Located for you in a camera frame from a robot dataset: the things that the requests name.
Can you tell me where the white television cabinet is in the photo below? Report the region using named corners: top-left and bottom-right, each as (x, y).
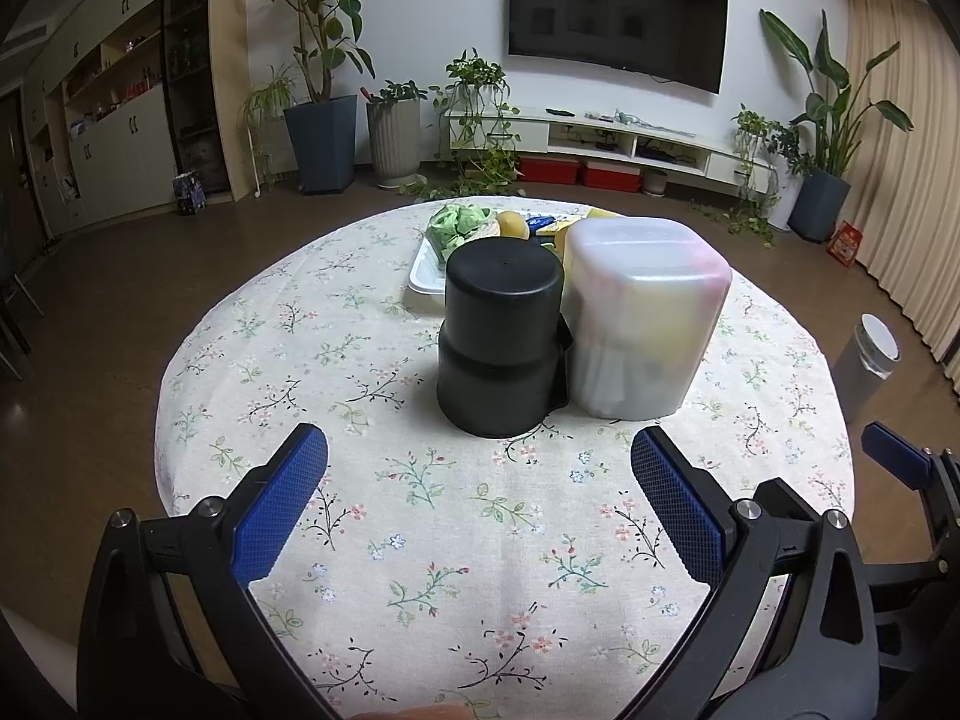
top-left (442, 106), bottom-right (777, 192)

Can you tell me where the blue box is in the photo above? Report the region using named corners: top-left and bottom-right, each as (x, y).
top-left (172, 172), bottom-right (207, 216)

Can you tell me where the plant in white ribbed pot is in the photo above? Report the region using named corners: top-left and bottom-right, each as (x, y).
top-left (364, 80), bottom-right (428, 188)

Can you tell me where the wall television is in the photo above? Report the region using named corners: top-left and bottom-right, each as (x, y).
top-left (508, 0), bottom-right (730, 96)

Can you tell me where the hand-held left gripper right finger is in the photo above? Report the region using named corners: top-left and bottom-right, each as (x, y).
top-left (622, 429), bottom-right (882, 720)

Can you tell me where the trailing green plant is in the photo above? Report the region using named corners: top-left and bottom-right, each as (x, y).
top-left (401, 49), bottom-right (526, 203)

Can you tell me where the white wall cabinet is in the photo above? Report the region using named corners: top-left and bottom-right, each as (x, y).
top-left (15, 0), bottom-right (181, 237)

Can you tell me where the green floral cloth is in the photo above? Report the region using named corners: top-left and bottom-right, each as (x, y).
top-left (427, 204), bottom-right (497, 256)

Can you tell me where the translucent plastic container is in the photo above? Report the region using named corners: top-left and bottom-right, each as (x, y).
top-left (562, 216), bottom-right (732, 421)

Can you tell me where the small plant in white pot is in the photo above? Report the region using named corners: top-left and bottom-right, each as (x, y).
top-left (690, 105), bottom-right (800, 245)

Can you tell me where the black cylindrical container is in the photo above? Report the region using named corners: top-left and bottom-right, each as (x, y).
top-left (437, 238), bottom-right (575, 438)

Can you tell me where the beige curtain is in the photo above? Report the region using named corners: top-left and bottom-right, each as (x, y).
top-left (844, 0), bottom-right (960, 391)

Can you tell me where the dark display shelf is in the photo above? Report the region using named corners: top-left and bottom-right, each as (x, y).
top-left (161, 0), bottom-right (230, 196)

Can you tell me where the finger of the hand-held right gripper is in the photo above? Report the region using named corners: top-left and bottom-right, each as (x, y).
top-left (861, 422), bottom-right (960, 496)

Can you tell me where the white plastic tray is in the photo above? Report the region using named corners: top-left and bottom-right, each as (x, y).
top-left (409, 202), bottom-right (496, 295)

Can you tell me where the thin grassy plant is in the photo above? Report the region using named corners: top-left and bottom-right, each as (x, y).
top-left (238, 67), bottom-right (301, 200)

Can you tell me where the broad-leaf plant in dark pot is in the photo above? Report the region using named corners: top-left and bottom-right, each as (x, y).
top-left (759, 9), bottom-right (916, 243)

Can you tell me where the tall plant in dark pot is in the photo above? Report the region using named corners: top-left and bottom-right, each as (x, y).
top-left (247, 0), bottom-right (376, 196)

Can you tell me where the person's left hand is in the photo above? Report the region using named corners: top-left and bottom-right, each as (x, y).
top-left (352, 703), bottom-right (470, 720)

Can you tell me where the red bag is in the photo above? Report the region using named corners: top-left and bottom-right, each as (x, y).
top-left (826, 221), bottom-right (863, 267)

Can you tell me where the red storage box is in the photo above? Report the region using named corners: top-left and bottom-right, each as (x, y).
top-left (517, 157), bottom-right (582, 186)
top-left (583, 161), bottom-right (642, 192)

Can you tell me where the grey trash bin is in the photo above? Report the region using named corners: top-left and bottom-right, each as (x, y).
top-left (829, 313), bottom-right (901, 425)

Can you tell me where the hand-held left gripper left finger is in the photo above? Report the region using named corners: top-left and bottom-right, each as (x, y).
top-left (77, 422), bottom-right (338, 720)

